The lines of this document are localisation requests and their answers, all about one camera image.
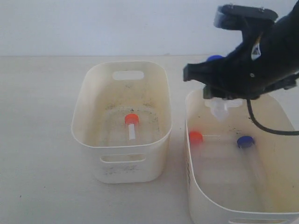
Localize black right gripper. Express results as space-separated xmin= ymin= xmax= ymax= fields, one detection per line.
xmin=183 ymin=35 xmax=297 ymax=99

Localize blue-capped tube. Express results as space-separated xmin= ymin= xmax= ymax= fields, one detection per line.
xmin=236 ymin=135 xmax=267 ymax=189
xmin=204 ymin=54 xmax=243 ymax=122

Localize orange-capped tube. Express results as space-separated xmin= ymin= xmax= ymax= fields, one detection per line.
xmin=189 ymin=131 xmax=235 ymax=146
xmin=124 ymin=113 xmax=139 ymax=141

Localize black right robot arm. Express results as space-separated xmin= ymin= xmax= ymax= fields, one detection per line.
xmin=183 ymin=4 xmax=299 ymax=99

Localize white plastic bin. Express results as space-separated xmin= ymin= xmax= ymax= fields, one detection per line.
xmin=185 ymin=90 xmax=299 ymax=224
xmin=71 ymin=61 xmax=172 ymax=183

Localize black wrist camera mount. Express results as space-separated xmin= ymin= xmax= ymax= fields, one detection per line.
xmin=214 ymin=4 xmax=278 ymax=41

